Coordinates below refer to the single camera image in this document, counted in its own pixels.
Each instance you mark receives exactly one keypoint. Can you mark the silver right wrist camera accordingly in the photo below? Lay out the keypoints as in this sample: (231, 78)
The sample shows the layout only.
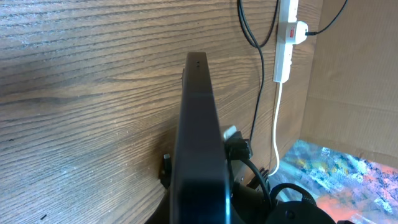
(227, 131)

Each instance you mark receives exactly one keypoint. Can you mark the white charger plug adapter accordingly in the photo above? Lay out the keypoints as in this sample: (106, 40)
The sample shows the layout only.
(296, 32)

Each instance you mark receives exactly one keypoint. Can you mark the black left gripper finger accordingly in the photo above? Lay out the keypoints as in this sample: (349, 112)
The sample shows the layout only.
(162, 212)

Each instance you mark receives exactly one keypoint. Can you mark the white power strip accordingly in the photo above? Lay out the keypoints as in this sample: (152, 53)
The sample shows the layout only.
(284, 49)

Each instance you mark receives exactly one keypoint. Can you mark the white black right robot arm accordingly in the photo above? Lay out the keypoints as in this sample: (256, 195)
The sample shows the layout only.
(257, 202)

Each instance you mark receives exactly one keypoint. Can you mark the colourful patterned floor mat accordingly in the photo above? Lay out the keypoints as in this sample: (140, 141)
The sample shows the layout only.
(344, 186)

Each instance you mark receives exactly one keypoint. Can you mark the blue Galaxy smartphone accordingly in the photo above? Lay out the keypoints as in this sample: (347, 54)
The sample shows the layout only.
(200, 180)

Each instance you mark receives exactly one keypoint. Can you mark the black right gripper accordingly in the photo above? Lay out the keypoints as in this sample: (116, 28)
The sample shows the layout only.
(239, 153)

